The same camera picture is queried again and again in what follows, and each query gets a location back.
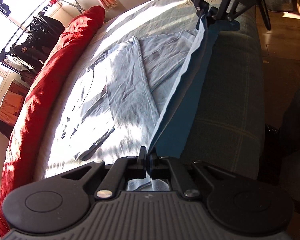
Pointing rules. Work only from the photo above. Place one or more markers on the red quilt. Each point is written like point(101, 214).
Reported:
point(40, 92)

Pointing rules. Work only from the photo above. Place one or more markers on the metal clothes rack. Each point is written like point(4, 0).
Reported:
point(78, 5)

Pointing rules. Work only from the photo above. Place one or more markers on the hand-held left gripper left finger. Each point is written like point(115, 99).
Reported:
point(142, 162)

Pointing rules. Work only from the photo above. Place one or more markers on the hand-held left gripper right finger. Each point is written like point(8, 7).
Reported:
point(153, 165)

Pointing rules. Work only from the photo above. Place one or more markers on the orange cloth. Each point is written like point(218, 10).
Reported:
point(8, 105)

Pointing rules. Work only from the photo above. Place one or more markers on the light blue cartoon-print shirt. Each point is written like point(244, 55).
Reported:
point(130, 80)

